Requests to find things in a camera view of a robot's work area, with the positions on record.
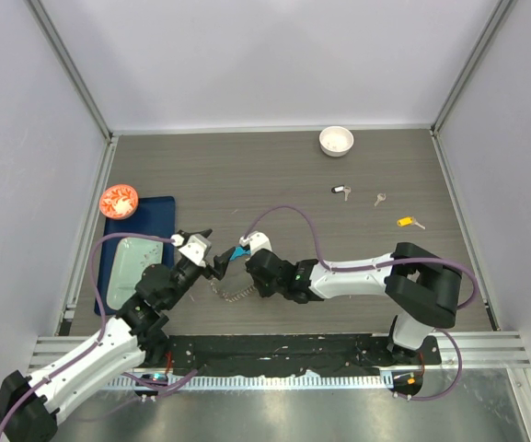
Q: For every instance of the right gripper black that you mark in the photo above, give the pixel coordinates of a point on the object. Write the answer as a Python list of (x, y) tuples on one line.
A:
[(264, 291)]

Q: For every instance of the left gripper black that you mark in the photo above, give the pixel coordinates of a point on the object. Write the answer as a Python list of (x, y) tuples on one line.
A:
[(219, 265)]

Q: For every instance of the large keyring with small rings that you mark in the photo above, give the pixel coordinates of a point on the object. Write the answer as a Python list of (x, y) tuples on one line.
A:
[(237, 282)]

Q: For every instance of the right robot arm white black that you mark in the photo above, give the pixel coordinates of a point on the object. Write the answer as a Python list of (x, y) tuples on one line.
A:
[(426, 290)]

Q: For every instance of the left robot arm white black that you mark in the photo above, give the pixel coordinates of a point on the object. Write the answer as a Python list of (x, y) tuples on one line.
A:
[(33, 407)]

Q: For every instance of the dark blue tray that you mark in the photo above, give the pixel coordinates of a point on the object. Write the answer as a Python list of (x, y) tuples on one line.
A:
[(155, 216)]

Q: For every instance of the pale green rectangular plate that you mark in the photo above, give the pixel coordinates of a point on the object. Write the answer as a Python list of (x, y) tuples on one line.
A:
[(132, 257)]

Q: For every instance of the orange patterned bowl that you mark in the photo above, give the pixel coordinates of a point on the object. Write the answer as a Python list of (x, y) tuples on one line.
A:
[(118, 202)]

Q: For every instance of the key with black tag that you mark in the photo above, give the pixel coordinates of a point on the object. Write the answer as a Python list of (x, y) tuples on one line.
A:
[(342, 189)]

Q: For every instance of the bare silver key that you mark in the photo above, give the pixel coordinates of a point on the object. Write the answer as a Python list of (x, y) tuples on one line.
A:
[(380, 198)]

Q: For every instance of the key with yellow tag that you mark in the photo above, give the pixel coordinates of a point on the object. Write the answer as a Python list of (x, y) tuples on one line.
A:
[(410, 221)]

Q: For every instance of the white bowl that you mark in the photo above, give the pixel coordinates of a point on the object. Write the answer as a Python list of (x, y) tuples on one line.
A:
[(336, 141)]

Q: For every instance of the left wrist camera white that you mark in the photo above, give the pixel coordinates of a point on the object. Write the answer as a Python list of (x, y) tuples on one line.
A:
[(195, 250)]

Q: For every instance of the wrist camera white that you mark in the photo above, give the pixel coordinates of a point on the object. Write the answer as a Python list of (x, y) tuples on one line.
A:
[(255, 241), (195, 250)]

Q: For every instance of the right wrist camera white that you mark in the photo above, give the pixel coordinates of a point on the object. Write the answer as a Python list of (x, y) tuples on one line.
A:
[(255, 241)]

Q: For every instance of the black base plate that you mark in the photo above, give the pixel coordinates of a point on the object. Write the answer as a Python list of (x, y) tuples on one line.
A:
[(283, 356)]

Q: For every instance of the slotted cable duct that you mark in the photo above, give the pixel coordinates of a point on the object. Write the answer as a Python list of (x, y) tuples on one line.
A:
[(309, 381)]

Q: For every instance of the aluminium frame rail front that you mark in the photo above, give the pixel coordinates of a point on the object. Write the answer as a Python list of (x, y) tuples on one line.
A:
[(491, 349)]

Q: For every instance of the left aluminium corner post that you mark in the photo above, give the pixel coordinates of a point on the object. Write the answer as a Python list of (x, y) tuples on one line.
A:
[(50, 32)]

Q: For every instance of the aluminium corner post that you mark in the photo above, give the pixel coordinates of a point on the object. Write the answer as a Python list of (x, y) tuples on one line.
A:
[(493, 25), (50, 32)]

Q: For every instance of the right aluminium corner post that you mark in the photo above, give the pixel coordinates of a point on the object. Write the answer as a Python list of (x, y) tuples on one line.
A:
[(493, 25)]

